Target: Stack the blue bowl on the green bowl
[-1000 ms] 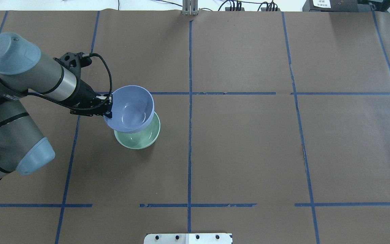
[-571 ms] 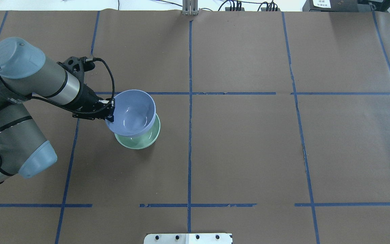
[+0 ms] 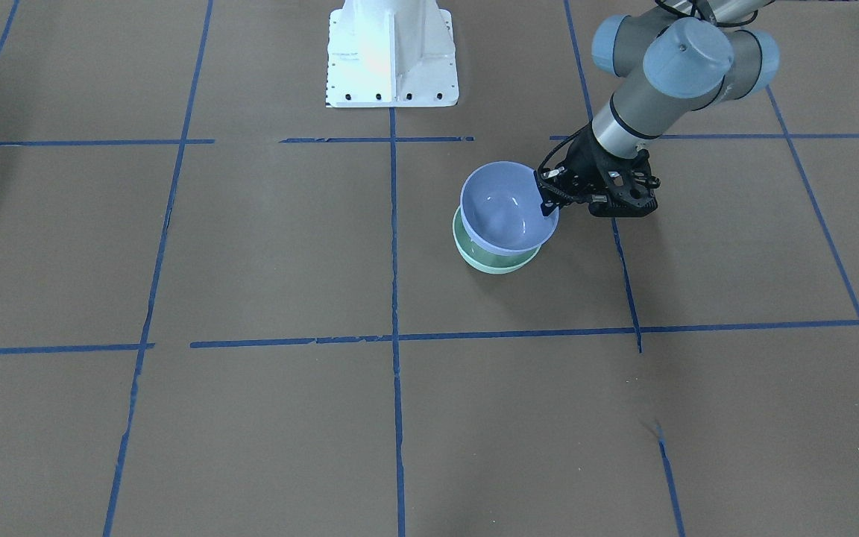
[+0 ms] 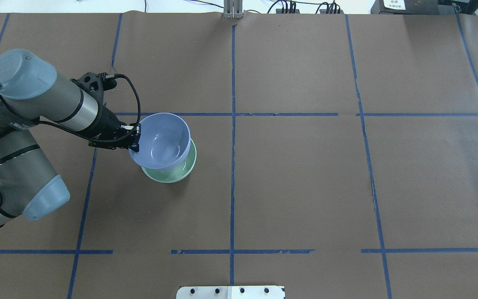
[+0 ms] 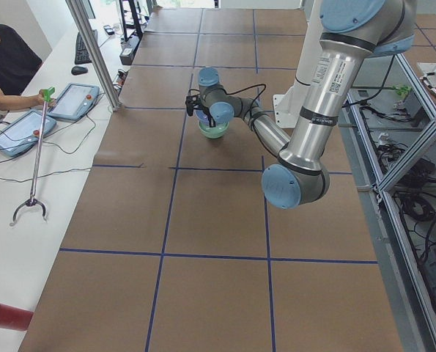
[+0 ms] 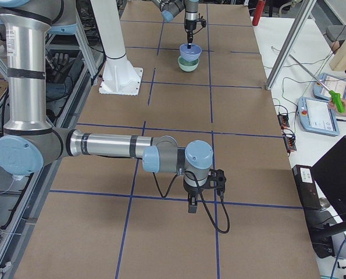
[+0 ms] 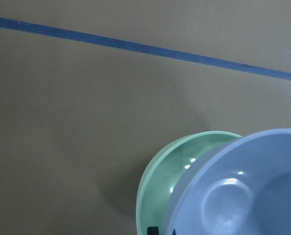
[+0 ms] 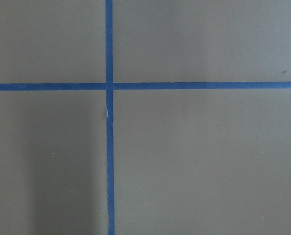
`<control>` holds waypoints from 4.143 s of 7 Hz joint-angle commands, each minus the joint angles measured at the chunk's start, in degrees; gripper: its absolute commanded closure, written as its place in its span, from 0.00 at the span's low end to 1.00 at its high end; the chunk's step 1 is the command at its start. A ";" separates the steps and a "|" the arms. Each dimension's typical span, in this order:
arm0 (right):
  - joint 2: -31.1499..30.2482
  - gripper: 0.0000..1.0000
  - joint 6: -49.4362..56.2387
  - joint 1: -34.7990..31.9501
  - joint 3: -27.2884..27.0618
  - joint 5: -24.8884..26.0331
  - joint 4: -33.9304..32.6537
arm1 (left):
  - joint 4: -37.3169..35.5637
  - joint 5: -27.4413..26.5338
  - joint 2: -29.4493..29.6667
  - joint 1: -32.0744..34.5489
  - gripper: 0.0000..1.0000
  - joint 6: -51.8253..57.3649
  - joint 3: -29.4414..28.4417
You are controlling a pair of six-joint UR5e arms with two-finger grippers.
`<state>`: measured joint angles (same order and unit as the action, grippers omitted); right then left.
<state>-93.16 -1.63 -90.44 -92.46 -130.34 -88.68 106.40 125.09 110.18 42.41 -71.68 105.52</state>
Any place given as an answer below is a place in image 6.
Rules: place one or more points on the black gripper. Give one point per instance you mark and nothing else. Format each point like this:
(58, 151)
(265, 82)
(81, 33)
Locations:
(192, 190)
(189, 27)

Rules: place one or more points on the blue bowl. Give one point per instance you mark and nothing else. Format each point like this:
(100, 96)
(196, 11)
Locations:
(190, 52)

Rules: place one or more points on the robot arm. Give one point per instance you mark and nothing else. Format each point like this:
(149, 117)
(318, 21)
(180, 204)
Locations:
(30, 142)
(170, 9)

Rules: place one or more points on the green bowl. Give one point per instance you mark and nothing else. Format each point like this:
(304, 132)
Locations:
(187, 66)

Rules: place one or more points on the brown paper table cover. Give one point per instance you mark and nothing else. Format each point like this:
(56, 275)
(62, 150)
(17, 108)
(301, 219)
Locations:
(108, 218)

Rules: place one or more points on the red cylinder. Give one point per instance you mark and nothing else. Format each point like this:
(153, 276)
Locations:
(258, 12)

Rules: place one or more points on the orange black connector block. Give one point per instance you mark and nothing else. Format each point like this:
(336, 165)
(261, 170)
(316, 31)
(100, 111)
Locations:
(283, 117)

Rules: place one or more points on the black computer box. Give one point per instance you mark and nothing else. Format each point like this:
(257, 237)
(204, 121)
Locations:
(317, 217)

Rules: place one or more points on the far teach pendant tablet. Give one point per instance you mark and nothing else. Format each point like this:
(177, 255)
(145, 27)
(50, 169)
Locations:
(335, 83)

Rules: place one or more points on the teach pendant tablet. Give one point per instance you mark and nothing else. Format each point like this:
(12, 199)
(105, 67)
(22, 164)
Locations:
(335, 83)
(316, 117)

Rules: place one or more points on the black monitor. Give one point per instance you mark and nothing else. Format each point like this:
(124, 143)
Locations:
(330, 174)

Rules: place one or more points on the near teach pendant tablet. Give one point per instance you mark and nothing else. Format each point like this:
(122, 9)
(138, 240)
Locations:
(316, 117)

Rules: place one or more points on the metal reacher grabber tool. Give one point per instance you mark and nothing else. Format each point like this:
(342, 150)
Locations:
(335, 97)

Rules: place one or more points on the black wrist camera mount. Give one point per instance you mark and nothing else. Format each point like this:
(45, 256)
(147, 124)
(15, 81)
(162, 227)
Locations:
(201, 21)

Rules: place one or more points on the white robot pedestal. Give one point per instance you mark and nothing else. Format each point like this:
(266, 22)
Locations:
(119, 76)

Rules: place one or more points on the aluminium frame post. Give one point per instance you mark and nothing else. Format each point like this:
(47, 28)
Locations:
(299, 21)

